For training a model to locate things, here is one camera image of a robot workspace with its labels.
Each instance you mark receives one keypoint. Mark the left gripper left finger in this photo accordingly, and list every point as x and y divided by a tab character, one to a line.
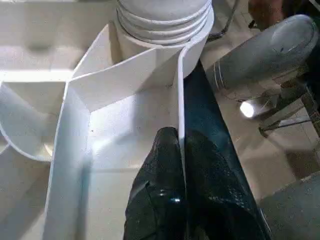
157	190

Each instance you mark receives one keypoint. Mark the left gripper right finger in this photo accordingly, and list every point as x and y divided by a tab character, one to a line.
215	200

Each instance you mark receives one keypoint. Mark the white plastic table top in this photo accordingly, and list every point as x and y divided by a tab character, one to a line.
112	100

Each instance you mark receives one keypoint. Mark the white plastic table leg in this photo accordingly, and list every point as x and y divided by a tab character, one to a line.
162	17

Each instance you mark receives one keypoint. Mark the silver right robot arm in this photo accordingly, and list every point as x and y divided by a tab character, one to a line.
275	50

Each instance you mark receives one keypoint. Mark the brown round object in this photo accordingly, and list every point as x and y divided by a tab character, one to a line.
265	12

